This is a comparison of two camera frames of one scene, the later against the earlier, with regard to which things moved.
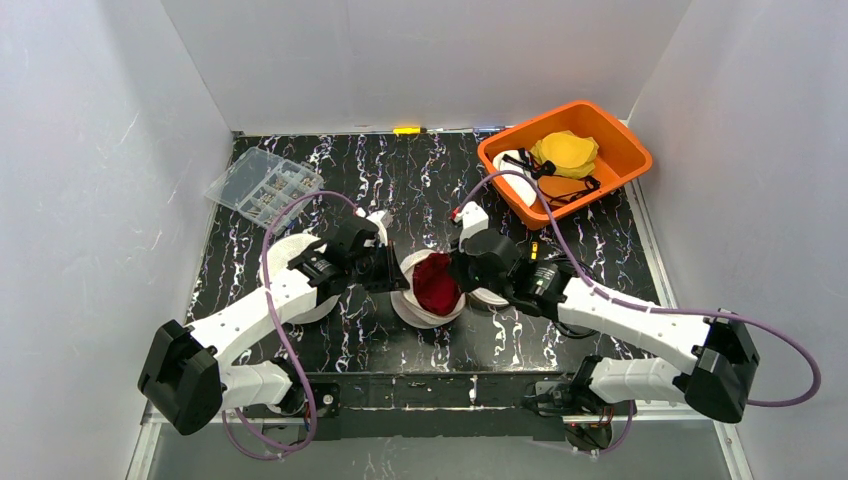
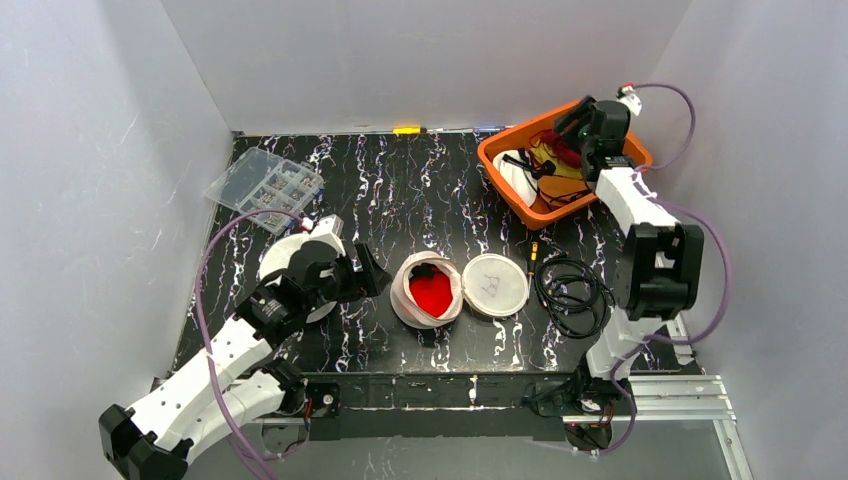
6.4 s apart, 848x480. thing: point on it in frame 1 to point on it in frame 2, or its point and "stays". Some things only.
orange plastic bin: [621, 157] stays
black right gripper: [460, 273] to [573, 122]
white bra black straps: [520, 161] stays
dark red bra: [435, 284] to [558, 146]
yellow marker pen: [407, 130] stays
